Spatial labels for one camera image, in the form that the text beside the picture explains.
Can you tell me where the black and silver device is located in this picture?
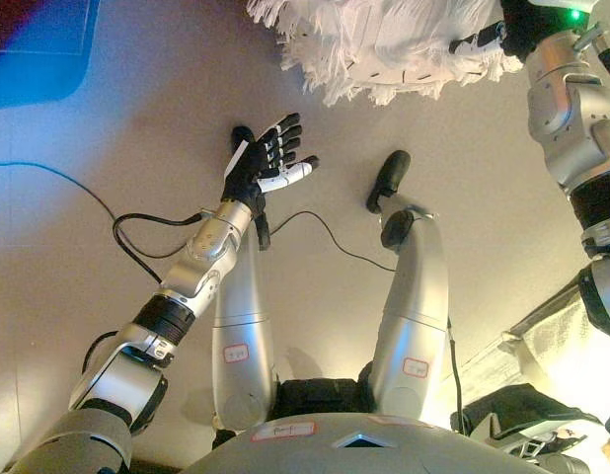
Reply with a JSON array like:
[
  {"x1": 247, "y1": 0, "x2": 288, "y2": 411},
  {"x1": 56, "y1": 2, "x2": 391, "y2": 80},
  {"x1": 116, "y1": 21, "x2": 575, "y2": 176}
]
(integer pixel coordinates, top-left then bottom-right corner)
[{"x1": 450, "y1": 383, "x2": 607, "y2": 474}]

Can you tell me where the white fringed cloth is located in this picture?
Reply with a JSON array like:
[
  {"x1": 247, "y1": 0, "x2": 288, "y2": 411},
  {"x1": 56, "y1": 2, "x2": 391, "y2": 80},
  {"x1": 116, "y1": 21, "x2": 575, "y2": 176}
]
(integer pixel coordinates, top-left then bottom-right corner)
[{"x1": 245, "y1": 0, "x2": 526, "y2": 109}]

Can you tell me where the grey robot torso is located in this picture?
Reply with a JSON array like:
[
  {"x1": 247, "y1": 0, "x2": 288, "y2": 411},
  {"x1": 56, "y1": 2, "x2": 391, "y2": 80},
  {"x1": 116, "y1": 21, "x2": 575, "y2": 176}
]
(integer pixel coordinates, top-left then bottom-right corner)
[{"x1": 179, "y1": 362, "x2": 553, "y2": 474}]

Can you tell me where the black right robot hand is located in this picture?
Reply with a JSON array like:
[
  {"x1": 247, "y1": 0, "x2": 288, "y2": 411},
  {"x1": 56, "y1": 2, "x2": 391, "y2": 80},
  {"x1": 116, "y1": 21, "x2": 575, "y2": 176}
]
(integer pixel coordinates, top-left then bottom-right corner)
[{"x1": 447, "y1": 0, "x2": 600, "y2": 61}]

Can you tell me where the silver left robot leg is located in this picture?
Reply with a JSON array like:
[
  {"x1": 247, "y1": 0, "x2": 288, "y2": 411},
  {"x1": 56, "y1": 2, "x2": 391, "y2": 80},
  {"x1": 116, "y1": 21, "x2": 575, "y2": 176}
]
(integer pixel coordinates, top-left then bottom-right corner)
[{"x1": 209, "y1": 125, "x2": 279, "y2": 434}]

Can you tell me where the cream patterned blanket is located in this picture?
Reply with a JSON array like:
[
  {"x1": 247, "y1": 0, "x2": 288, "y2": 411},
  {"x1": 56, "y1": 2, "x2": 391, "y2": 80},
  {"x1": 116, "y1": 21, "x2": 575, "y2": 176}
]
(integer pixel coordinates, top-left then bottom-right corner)
[{"x1": 499, "y1": 283, "x2": 610, "y2": 401}]

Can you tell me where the silver robot leg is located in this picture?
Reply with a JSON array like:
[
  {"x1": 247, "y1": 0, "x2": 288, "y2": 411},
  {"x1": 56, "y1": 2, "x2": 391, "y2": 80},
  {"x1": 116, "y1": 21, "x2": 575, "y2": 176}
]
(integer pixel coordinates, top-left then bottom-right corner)
[
  {"x1": 209, "y1": 125, "x2": 279, "y2": 434},
  {"x1": 366, "y1": 150, "x2": 452, "y2": 424}
]

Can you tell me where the thin black cable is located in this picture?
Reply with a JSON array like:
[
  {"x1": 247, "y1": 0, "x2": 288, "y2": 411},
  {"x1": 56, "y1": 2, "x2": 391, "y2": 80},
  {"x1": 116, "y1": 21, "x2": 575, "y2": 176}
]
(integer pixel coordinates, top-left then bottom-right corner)
[{"x1": 269, "y1": 210, "x2": 400, "y2": 273}]

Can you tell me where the black tether cable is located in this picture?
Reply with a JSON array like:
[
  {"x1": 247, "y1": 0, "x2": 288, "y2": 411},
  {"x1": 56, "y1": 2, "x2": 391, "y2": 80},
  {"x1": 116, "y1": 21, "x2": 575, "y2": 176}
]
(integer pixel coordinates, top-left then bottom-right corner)
[{"x1": 445, "y1": 318, "x2": 468, "y2": 435}]

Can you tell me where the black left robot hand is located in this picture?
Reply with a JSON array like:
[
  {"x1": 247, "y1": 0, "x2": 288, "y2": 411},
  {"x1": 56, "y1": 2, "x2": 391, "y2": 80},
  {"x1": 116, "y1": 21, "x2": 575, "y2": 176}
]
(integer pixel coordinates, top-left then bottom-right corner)
[{"x1": 220, "y1": 112, "x2": 320, "y2": 219}]

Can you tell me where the thick black cable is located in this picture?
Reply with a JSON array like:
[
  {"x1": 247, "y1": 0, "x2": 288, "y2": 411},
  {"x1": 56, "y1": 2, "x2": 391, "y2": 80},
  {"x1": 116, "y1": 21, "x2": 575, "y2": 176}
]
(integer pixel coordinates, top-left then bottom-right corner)
[{"x1": 112, "y1": 209, "x2": 217, "y2": 286}]

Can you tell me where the silver right robot leg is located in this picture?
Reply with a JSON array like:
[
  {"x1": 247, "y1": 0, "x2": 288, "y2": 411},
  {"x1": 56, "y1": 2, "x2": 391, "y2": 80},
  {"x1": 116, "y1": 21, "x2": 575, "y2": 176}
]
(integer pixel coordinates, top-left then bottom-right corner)
[{"x1": 366, "y1": 150, "x2": 452, "y2": 424}]

